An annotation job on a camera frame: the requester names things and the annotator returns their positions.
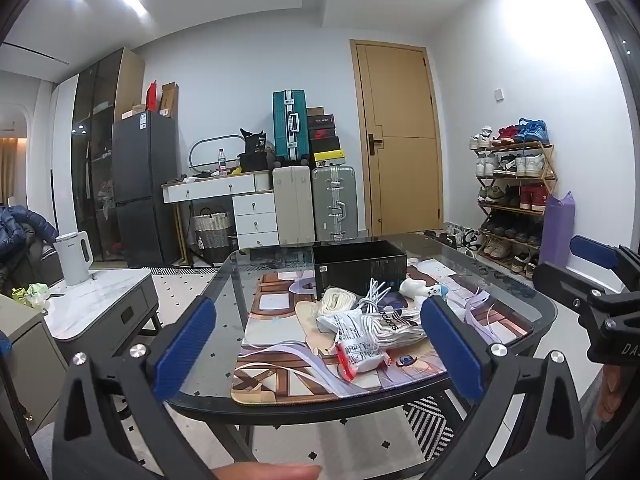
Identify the black bag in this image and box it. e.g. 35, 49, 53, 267
237, 128, 273, 172

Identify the wooden shoe rack with shoes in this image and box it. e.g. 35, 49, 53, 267
469, 119, 558, 281

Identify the grey low cabinet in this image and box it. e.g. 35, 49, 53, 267
0, 292, 68, 436

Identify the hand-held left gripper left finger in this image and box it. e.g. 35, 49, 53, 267
52, 296, 221, 480

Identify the dark grey fridge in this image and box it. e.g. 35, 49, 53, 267
111, 110, 180, 268

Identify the pale green crumpled item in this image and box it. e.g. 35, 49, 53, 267
12, 284, 51, 308

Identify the black white striped rug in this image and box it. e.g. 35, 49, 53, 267
402, 395, 456, 461

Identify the beige suitcase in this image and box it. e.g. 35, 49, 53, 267
272, 165, 316, 246

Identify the beige curtain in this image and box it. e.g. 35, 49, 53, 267
0, 136, 21, 206

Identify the white drawer chest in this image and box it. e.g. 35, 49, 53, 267
232, 192, 280, 250

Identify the blue puffer jacket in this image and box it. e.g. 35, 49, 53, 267
0, 205, 58, 261

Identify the white sock packet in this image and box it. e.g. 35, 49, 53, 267
372, 306, 431, 347

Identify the pile of loose shoes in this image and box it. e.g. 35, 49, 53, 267
425, 222, 483, 257

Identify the brown cardboard box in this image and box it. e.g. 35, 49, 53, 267
160, 81, 180, 118

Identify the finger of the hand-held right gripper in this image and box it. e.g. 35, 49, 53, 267
532, 261, 621, 324
570, 234, 640, 286

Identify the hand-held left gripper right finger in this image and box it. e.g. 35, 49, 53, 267
419, 296, 586, 480

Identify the purple yoga mat bag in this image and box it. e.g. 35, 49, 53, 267
537, 191, 576, 286

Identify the white dressing table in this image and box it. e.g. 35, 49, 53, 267
161, 170, 276, 266

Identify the grey side table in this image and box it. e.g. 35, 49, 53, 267
42, 267, 161, 361

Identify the teal suitcase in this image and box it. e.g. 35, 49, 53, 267
272, 89, 309, 163

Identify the white electric kettle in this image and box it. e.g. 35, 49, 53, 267
52, 231, 95, 287

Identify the wicker basket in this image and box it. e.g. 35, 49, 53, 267
193, 206, 232, 264

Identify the wooden door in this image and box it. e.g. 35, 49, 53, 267
350, 39, 445, 237

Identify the coiled cream cord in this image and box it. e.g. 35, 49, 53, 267
320, 286, 357, 318

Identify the person's left hand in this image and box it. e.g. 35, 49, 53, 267
212, 463, 323, 480

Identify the silver suitcase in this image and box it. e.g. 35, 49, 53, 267
311, 165, 360, 243

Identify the white printed pouch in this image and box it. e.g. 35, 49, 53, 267
316, 310, 381, 348

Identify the cartoon printed desk mat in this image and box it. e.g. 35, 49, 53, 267
231, 257, 533, 405

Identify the black cardboard box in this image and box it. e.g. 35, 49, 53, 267
312, 240, 408, 297

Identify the oval mirror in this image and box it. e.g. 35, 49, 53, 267
188, 134, 244, 177

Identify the tall glass door cabinet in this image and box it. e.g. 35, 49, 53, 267
70, 49, 146, 263

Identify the white plush toy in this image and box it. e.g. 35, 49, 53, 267
398, 279, 448, 302

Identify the glass table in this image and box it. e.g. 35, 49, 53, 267
162, 234, 558, 463

